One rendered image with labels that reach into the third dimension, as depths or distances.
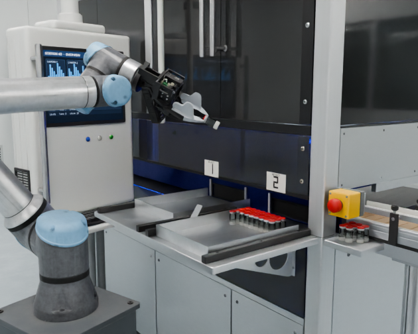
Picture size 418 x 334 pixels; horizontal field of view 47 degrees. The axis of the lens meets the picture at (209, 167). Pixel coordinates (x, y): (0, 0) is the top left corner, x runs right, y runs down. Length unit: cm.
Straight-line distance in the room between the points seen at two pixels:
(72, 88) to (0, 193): 31
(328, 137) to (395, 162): 37
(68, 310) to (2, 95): 50
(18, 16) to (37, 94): 568
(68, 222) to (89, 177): 95
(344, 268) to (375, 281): 20
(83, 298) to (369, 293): 98
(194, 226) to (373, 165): 60
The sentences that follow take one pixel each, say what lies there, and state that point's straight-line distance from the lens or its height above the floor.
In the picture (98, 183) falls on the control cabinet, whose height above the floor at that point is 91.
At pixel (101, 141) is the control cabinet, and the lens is 210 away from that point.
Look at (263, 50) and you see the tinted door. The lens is 159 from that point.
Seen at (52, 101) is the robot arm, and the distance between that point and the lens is 111.
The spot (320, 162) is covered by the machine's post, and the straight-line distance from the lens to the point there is 142.
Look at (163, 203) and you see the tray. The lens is 184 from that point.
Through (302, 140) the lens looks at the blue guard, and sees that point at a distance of 146.
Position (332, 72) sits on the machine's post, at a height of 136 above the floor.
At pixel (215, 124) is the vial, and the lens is 127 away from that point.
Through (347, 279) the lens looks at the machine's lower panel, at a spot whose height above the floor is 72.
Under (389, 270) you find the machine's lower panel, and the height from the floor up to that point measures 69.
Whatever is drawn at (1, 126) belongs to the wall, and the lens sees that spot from 665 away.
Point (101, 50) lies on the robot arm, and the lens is 133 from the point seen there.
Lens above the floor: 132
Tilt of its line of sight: 9 degrees down
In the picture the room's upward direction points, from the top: straight up
